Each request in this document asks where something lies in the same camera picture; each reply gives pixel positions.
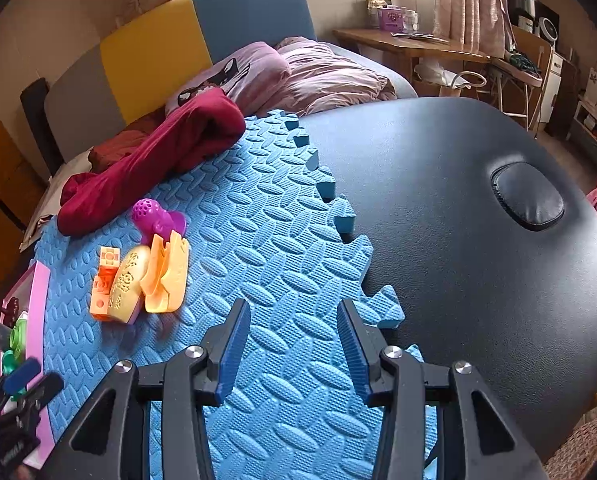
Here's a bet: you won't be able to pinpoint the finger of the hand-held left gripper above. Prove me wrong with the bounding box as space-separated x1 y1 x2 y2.
24 372 65 409
3 357 43 395

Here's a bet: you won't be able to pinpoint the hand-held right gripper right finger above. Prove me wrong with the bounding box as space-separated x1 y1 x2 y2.
337 298 551 480

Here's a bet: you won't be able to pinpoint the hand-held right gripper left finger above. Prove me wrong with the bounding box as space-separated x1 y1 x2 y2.
48 298 252 480

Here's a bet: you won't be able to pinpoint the white tray with pink rim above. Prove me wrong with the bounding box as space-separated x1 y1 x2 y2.
0 261 59 468

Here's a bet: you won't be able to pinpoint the orange toy mold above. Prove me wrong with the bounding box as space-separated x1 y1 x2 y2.
139 230 189 313

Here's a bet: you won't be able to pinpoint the orange block toy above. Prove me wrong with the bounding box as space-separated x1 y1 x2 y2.
89 246 122 321

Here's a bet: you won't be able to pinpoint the blue foam puzzle mat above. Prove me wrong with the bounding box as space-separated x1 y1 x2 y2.
31 109 439 480

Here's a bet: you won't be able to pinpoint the cream oval embossed toy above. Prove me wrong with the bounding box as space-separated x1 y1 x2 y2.
107 245 152 323

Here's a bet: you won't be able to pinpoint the purple toy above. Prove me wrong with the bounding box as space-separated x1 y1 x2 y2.
132 199 186 241

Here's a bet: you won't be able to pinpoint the black padded table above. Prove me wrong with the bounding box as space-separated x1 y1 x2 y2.
301 96 597 466

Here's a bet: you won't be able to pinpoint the white printed pillow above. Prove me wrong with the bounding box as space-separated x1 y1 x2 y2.
21 150 94 251

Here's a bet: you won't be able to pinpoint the maroon cloth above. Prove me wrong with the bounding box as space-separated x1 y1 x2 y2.
57 91 246 237

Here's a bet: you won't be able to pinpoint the black oval cushion plug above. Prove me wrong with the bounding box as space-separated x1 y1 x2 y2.
489 164 565 232

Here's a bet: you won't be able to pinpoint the dark red pillow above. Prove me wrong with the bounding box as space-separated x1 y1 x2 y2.
88 120 166 168

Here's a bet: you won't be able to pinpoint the wicker basket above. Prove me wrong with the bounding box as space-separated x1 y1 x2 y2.
543 400 597 480

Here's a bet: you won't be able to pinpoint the pink quilt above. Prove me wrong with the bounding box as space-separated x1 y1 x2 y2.
276 36 396 118

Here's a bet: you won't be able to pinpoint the dog print pillow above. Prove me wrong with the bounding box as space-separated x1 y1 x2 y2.
166 42 292 113

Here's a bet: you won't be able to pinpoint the white bag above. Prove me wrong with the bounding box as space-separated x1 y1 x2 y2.
413 57 489 98

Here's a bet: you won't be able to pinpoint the grey yellow blue headboard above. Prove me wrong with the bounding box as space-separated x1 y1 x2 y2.
44 0 319 161

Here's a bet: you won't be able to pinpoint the wooden desk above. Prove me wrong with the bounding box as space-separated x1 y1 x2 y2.
333 27 491 96

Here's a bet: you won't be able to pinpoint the loose papers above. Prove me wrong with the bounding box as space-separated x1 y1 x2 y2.
391 31 451 43

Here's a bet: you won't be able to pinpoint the wooden folding chair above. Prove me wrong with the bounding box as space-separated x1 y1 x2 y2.
491 25 554 133

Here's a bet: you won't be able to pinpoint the white shelf unit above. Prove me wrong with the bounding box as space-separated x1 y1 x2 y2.
565 67 597 171

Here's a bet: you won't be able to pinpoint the purple box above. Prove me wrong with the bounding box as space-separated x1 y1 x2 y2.
373 5 419 31

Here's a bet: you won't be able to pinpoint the pink patterned curtain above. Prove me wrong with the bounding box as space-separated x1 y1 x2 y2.
433 0 506 58

